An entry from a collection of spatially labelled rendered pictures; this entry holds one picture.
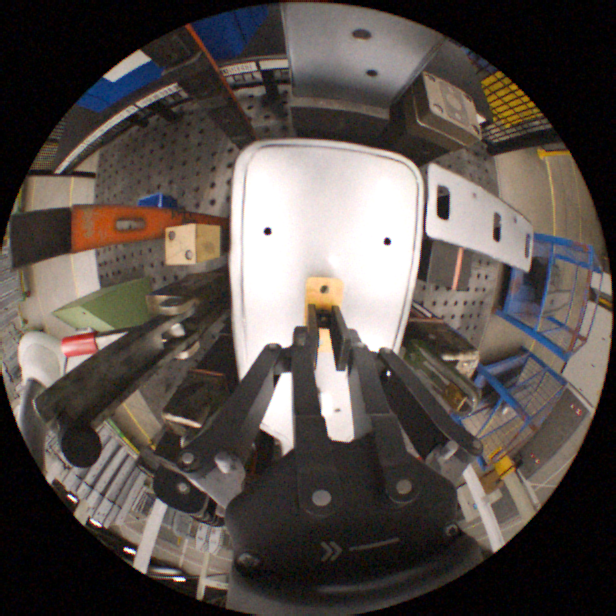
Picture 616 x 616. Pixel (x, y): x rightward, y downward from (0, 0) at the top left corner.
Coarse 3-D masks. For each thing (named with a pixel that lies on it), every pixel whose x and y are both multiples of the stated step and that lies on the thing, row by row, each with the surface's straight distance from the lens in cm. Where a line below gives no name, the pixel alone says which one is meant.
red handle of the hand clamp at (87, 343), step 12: (180, 324) 20; (72, 336) 25; (84, 336) 24; (96, 336) 23; (108, 336) 22; (120, 336) 22; (168, 336) 20; (180, 336) 21; (72, 348) 25; (84, 348) 24; (96, 348) 23
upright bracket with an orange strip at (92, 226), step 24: (24, 216) 13; (48, 216) 14; (72, 216) 14; (96, 216) 15; (120, 216) 16; (144, 216) 18; (168, 216) 21; (192, 216) 24; (216, 216) 30; (24, 240) 13; (48, 240) 14; (72, 240) 14; (96, 240) 15; (120, 240) 16; (144, 240) 18; (24, 264) 13
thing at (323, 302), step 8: (312, 280) 20; (320, 280) 20; (328, 280) 20; (336, 280) 20; (312, 288) 20; (336, 288) 20; (312, 296) 20; (320, 296) 20; (328, 296) 20; (336, 296) 20; (320, 304) 20; (328, 304) 20; (336, 304) 20; (304, 312) 20; (320, 312) 20; (328, 312) 20; (304, 320) 21; (328, 320) 20; (320, 328) 20; (328, 328) 20; (320, 336) 22; (328, 336) 22; (328, 344) 22
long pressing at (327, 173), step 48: (288, 144) 24; (336, 144) 24; (240, 192) 23; (288, 192) 22; (336, 192) 22; (384, 192) 23; (240, 240) 22; (288, 240) 21; (336, 240) 21; (240, 288) 23; (288, 288) 22; (384, 288) 24; (240, 336) 25; (288, 336) 24; (384, 336) 26; (288, 384) 29; (336, 384) 29; (288, 432) 38; (336, 432) 38
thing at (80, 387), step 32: (160, 320) 19; (96, 352) 17; (128, 352) 16; (160, 352) 20; (64, 384) 15; (96, 384) 16; (128, 384) 17; (64, 416) 15; (96, 416) 16; (64, 448) 13; (96, 448) 14
